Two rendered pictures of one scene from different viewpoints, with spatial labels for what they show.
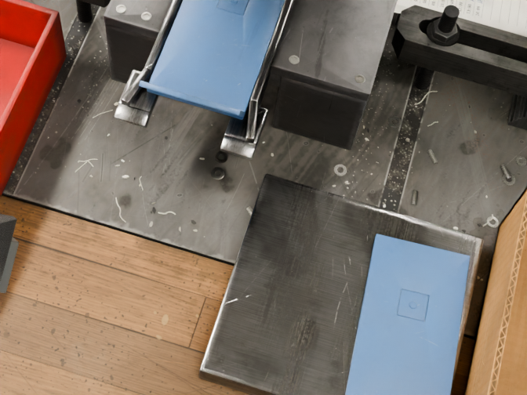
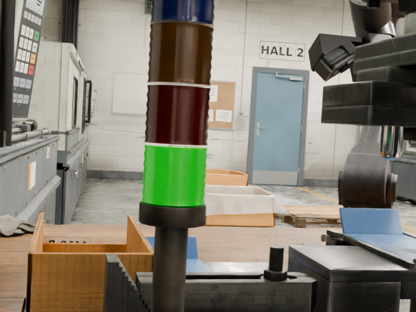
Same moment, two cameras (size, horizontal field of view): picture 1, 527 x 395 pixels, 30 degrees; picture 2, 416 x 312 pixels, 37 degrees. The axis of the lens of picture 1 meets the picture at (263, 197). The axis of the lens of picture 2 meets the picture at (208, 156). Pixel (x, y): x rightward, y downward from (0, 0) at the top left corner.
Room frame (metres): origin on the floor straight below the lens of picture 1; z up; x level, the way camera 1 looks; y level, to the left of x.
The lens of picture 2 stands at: (0.92, -0.34, 1.10)
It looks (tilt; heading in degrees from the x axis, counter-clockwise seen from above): 3 degrees down; 160
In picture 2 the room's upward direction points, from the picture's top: 3 degrees clockwise
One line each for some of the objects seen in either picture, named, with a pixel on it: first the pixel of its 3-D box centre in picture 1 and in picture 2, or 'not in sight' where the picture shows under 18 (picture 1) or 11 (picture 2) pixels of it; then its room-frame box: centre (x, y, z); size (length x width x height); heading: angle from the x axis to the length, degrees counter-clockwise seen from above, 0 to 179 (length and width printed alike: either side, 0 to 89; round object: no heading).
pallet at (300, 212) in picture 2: not in sight; (331, 216); (-5.44, 3.53, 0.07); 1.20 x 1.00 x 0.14; 82
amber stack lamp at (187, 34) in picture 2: not in sight; (180, 56); (0.57, -0.23, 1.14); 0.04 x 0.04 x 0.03
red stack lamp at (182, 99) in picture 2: not in sight; (177, 115); (0.57, -0.23, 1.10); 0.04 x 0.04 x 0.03
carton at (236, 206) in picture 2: not in sight; (231, 225); (-3.08, 1.30, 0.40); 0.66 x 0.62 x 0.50; 170
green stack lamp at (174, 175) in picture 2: not in sight; (174, 174); (0.57, -0.23, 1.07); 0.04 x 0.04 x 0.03
